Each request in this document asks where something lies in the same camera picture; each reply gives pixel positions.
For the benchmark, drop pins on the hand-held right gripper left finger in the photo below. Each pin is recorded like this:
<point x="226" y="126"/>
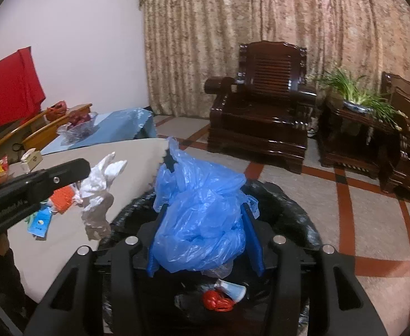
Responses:
<point x="152" y="266"/>

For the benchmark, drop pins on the orange foam net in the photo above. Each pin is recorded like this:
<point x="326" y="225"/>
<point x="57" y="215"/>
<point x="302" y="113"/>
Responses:
<point x="63" y="199"/>

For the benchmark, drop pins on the red apples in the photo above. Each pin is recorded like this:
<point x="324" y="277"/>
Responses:
<point x="79" y="117"/>

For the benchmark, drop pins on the blue and white wrapper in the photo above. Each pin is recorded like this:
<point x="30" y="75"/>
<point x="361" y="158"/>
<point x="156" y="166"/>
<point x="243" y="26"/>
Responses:
<point x="233" y="290"/>

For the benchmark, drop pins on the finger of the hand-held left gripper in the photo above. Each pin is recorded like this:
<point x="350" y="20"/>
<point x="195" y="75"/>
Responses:
<point x="61" y="175"/>

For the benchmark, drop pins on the blue plastic bag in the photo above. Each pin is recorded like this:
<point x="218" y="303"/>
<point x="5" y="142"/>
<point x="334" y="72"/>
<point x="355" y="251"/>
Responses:
<point x="198" y="210"/>

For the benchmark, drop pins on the wooden cabinet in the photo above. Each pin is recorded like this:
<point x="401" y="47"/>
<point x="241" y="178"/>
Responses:
<point x="40" y="134"/>

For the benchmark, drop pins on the person's left forearm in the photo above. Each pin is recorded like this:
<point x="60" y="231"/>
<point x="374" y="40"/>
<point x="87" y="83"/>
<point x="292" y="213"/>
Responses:
<point x="5" y="269"/>

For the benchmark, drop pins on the white plastic bag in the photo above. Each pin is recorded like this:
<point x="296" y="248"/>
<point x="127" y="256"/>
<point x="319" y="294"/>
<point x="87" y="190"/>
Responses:
<point x="96" y="182"/>

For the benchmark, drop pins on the glass fruit bowl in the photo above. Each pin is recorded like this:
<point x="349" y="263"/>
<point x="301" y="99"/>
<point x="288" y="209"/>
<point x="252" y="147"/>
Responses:
<point x="74" y="133"/>

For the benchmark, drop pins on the dark wooden side table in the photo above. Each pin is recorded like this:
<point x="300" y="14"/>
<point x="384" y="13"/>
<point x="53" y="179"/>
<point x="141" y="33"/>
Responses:
<point x="351" y="140"/>

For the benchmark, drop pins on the red cloth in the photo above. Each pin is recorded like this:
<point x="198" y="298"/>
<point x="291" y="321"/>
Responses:
<point x="9" y="87"/>

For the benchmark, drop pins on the potted green plant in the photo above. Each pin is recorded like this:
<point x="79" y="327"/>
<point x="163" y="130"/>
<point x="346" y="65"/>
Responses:
<point x="358" y="106"/>

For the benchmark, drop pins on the red crumpled wrapper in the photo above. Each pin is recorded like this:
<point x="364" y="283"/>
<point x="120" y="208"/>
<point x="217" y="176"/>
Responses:
<point x="217" y="301"/>

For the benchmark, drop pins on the tissue box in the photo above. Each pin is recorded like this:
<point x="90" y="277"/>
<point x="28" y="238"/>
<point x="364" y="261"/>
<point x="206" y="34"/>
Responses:
<point x="32" y="161"/>

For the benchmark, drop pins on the red mesh bag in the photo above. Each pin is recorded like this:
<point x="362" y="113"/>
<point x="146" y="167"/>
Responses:
<point x="56" y="112"/>

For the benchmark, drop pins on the blue tablecloth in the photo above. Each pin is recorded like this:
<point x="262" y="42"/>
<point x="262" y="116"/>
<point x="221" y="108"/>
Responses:
<point x="121" y="122"/>

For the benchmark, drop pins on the blue printed packet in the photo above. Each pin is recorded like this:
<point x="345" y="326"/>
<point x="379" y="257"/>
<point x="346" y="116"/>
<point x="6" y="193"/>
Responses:
<point x="40" y="224"/>

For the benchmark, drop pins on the black lined trash bin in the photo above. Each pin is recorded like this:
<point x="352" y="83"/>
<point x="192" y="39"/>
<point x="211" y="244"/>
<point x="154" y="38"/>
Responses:
<point x="296" y="217"/>

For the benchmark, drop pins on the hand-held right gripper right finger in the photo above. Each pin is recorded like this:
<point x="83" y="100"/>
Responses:
<point x="252" y="241"/>

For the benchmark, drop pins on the beige patterned curtain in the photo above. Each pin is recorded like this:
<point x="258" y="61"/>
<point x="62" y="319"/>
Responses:
<point x="226" y="24"/>

